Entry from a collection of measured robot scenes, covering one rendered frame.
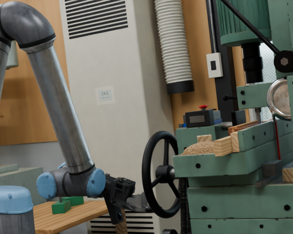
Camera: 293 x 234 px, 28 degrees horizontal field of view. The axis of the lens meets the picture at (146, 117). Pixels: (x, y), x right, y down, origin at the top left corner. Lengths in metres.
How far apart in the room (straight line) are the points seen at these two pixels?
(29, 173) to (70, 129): 2.03
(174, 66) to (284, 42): 1.56
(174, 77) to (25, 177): 1.23
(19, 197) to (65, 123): 0.38
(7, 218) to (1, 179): 2.18
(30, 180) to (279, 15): 2.50
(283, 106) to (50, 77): 0.69
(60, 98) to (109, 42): 1.52
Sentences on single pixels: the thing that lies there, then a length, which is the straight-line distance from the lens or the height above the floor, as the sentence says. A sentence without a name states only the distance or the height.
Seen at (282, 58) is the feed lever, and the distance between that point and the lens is 1.60.
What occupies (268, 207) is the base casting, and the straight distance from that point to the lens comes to 1.60.
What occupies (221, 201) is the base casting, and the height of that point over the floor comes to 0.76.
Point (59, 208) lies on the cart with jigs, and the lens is 3.10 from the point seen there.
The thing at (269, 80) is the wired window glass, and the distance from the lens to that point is 3.24.
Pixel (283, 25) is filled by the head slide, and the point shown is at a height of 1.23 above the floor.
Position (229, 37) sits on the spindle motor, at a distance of 1.74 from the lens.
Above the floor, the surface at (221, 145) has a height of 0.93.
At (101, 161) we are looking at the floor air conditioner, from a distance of 3.39.
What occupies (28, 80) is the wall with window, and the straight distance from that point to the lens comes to 4.10.
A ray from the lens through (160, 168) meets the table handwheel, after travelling 1.93.
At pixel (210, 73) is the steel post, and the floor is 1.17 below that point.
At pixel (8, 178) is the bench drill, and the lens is 3.74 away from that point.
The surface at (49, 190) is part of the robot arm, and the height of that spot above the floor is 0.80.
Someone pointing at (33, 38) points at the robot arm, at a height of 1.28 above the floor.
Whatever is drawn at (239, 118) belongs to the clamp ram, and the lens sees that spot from 1.82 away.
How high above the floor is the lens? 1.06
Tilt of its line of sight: 2 degrees down
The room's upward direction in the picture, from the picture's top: 7 degrees counter-clockwise
